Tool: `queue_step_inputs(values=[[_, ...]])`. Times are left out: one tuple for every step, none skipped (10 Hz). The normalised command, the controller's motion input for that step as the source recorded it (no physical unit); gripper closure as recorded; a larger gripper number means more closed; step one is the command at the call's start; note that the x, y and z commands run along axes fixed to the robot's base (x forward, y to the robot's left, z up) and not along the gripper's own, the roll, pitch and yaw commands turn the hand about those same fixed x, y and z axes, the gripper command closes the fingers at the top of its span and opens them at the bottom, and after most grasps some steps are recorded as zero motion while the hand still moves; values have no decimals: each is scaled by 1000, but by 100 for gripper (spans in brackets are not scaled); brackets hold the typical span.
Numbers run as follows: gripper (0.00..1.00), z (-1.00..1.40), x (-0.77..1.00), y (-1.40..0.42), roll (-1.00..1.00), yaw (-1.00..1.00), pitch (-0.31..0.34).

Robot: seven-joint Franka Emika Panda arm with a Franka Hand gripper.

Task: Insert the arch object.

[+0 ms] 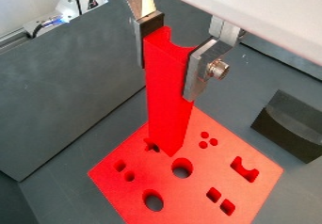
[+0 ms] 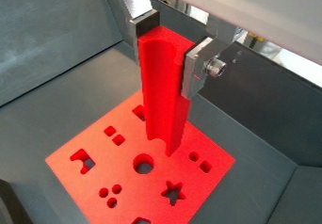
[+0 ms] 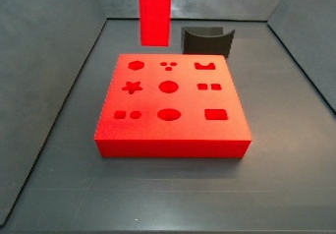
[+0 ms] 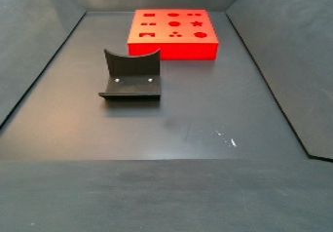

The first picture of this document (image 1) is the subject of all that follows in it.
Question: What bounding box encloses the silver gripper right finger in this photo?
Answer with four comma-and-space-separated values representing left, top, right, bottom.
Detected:
183, 16, 246, 102

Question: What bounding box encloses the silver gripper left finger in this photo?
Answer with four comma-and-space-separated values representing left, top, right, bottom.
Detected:
126, 0, 163, 68

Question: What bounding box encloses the red arch block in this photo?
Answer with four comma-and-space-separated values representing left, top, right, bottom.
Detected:
143, 26, 194, 156

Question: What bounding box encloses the black curved holder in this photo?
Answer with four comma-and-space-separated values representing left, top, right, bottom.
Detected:
252, 90, 322, 164

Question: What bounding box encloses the red shape sorting board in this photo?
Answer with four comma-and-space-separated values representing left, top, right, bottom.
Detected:
89, 109, 284, 224

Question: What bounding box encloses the aluminium frame rail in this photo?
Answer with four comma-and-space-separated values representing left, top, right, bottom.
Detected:
0, 0, 119, 48

